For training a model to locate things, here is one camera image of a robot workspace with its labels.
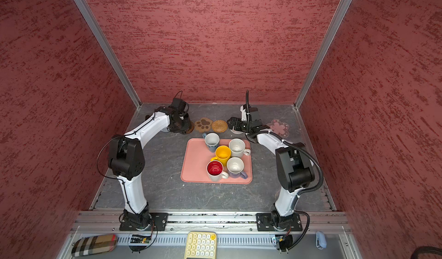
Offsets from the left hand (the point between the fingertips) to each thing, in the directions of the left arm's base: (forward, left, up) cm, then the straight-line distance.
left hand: (184, 130), depth 95 cm
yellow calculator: (-52, -14, -7) cm, 54 cm away
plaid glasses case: (-52, +29, -6) cm, 60 cm away
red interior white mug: (-20, -18, -9) cm, 28 cm away
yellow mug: (-11, -22, -6) cm, 25 cm away
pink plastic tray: (-12, -7, -10) cm, 16 cm away
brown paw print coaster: (+11, -9, -8) cm, 16 cm away
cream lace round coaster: (+6, -30, -9) cm, 32 cm away
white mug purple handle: (-18, -29, -8) cm, 35 cm away
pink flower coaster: (+10, -60, -10) cm, 61 cm away
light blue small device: (-50, -63, -6) cm, 80 cm away
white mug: (-6, -30, -7) cm, 32 cm away
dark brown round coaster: (+8, -1, -8) cm, 11 cm away
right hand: (+2, -27, +3) cm, 27 cm away
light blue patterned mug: (-4, -16, -4) cm, 17 cm away
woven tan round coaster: (+11, -19, -10) cm, 24 cm away
